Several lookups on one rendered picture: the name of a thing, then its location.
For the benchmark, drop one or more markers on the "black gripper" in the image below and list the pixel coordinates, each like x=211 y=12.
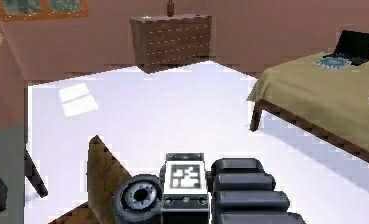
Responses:
x=138 y=196

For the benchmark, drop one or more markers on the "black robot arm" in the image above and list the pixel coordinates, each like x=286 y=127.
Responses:
x=232 y=193

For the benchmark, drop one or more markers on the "brown wooden chair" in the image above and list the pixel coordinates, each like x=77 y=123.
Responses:
x=103 y=180

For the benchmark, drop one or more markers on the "black chair leg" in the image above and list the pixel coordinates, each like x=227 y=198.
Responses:
x=33 y=173

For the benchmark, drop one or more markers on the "brown chest of drawers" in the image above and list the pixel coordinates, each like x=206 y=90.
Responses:
x=173 y=40

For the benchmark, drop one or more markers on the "brown bottle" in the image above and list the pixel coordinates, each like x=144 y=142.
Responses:
x=170 y=8

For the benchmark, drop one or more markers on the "bed with olive cover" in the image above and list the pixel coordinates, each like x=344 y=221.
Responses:
x=318 y=96

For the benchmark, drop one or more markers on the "orange framed window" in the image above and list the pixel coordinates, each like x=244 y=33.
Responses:
x=42 y=8

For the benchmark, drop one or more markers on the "blue round dish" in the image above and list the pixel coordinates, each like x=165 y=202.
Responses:
x=332 y=62

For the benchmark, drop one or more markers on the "black laptop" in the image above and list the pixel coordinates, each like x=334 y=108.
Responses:
x=355 y=46

